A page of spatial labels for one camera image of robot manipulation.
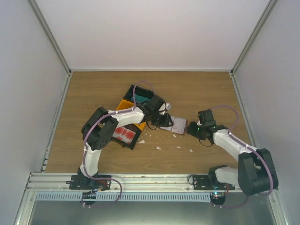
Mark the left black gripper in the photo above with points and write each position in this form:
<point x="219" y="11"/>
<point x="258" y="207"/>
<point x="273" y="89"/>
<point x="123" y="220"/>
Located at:
<point x="166" y="122"/>

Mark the black bin with red cards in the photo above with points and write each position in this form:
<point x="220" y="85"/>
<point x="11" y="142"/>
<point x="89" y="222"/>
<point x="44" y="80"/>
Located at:
<point x="127" y="136"/>

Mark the grey slotted cable duct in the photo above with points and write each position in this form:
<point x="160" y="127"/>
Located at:
<point x="125" y="197"/>

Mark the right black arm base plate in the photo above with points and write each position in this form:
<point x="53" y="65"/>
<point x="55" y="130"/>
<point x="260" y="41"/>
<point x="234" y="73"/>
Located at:
<point x="202" y="182"/>

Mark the orange plastic bin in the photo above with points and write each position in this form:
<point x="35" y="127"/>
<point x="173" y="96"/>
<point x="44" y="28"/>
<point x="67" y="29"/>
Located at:
<point x="124" y="104"/>

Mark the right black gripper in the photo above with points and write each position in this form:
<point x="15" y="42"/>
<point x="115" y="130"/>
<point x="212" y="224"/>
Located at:
<point x="191" y="130"/>

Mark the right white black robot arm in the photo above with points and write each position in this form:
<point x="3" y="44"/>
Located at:
<point x="255" y="174"/>

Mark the black bin with teal cards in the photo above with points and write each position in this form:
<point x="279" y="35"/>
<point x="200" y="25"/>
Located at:
<point x="129" y="96"/>

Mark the brown leather card holder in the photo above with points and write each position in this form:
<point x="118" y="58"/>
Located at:
<point x="169" y="128"/>

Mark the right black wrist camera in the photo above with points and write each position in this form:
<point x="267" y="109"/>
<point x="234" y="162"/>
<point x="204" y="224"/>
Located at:
<point x="206" y="118"/>

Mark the aluminium front rail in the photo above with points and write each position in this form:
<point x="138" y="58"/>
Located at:
<point x="120" y="183"/>

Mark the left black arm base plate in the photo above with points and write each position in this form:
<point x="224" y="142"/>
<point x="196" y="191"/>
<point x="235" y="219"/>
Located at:
<point x="81" y="182"/>

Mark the teal card stack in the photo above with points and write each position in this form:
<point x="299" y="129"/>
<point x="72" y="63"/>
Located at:
<point x="141" y="99"/>

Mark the white card with brown print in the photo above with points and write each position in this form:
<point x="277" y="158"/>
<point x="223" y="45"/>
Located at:
<point x="179" y="125"/>

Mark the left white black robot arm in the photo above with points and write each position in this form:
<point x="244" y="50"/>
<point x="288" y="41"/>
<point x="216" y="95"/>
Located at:
<point x="98" y="132"/>

